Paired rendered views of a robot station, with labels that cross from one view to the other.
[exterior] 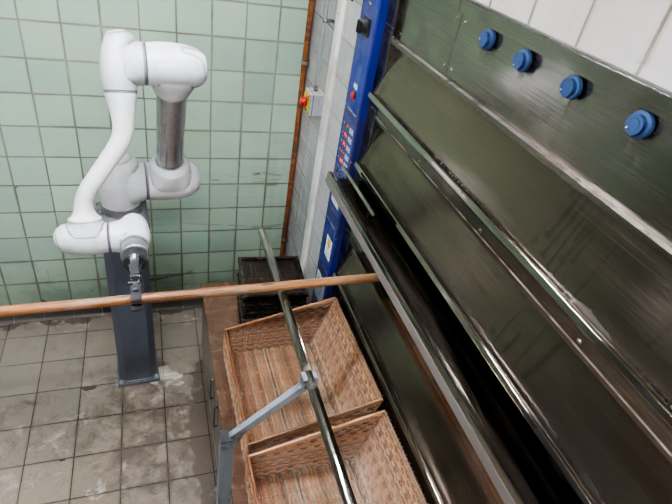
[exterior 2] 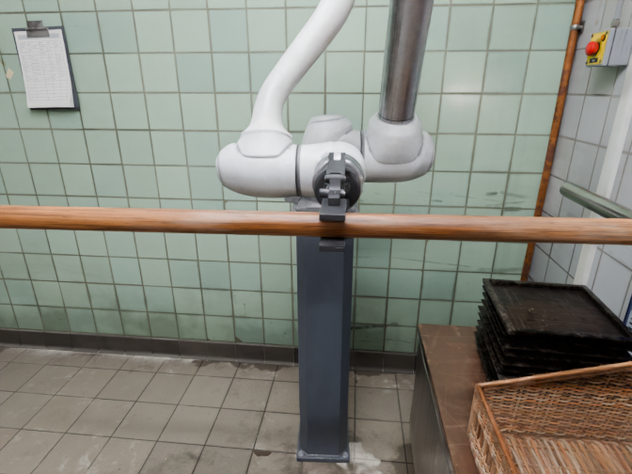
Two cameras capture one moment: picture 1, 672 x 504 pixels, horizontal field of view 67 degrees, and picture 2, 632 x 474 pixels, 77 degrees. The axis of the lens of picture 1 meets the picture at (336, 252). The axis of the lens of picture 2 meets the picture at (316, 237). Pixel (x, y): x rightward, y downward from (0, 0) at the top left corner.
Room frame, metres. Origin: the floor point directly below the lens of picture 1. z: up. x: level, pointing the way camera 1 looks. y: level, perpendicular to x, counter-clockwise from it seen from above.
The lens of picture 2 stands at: (0.69, 0.35, 1.35)
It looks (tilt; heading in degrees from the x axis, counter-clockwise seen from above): 21 degrees down; 29
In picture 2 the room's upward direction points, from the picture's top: straight up
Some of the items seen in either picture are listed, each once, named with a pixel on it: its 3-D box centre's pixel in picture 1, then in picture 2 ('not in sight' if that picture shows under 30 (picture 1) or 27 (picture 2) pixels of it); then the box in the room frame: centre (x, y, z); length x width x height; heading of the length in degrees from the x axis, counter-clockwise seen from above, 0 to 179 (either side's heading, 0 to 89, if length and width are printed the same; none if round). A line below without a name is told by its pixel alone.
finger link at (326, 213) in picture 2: (135, 293); (333, 209); (1.10, 0.56, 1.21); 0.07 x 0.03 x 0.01; 25
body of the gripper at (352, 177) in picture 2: (135, 265); (337, 191); (1.24, 0.62, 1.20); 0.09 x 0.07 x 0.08; 25
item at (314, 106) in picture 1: (313, 101); (608, 48); (2.28, 0.23, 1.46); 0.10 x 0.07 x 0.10; 24
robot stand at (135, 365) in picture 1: (131, 300); (323, 336); (1.78, 0.93, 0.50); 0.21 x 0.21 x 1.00; 27
